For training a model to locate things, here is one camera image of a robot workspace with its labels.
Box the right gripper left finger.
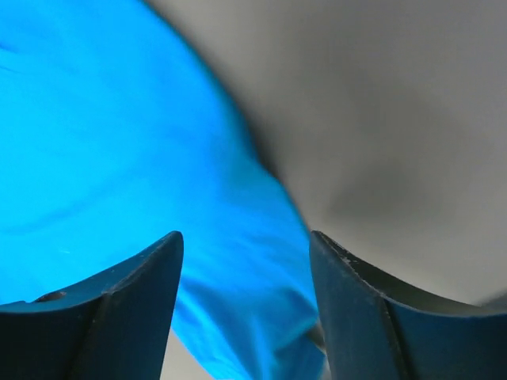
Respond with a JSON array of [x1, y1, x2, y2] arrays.
[[1, 232, 183, 380]]

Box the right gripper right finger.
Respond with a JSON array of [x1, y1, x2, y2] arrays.
[[310, 231, 506, 379]]

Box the blue t shirt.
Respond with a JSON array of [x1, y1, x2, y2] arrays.
[[1, 1, 324, 379]]

